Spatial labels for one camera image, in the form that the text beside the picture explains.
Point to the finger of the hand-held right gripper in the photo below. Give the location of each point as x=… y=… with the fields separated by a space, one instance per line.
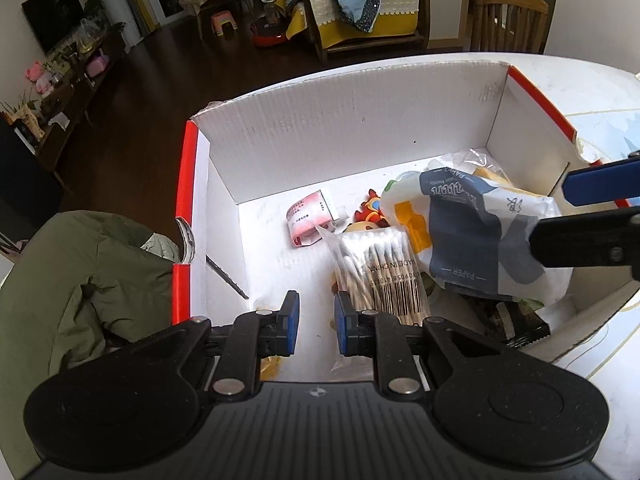
x=585 y=245
x=600 y=185

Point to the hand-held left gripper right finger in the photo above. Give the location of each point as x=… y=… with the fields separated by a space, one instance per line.
x=344 y=325

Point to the pink stool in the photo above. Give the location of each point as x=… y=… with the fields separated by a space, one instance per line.
x=223 y=20

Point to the pink bag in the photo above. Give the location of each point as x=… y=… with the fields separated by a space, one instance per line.
x=96 y=62

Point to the pink white tube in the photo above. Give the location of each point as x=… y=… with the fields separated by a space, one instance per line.
x=305 y=215

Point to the sofa with yellow cover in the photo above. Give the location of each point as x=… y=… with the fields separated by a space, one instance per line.
x=395 y=20

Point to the clear cotton swab bag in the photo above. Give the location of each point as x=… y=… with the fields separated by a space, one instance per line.
x=370 y=270

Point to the olive green jacket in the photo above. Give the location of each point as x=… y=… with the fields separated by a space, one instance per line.
x=75 y=270

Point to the wooden chair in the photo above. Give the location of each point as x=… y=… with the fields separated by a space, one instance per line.
x=505 y=0

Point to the small orange toy figure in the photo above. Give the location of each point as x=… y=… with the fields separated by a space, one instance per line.
x=370 y=207

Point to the pink pig plush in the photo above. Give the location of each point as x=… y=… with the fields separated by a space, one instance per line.
x=37 y=72

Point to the white blue tissue pack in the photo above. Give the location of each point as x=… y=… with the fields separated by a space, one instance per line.
x=480 y=230

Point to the dark television cabinet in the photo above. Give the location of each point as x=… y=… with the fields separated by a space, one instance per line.
x=75 y=90

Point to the white tower air conditioner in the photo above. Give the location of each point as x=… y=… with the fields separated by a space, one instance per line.
x=125 y=5

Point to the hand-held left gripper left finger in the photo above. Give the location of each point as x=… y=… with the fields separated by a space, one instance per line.
x=292 y=317

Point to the red floor basin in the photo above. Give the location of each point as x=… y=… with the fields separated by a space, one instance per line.
x=270 y=35

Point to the yellow packet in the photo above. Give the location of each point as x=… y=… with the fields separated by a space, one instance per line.
x=492 y=176

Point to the red cardboard box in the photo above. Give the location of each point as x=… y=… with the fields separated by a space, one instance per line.
x=350 y=125

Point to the black television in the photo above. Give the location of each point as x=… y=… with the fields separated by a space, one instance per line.
x=52 y=15

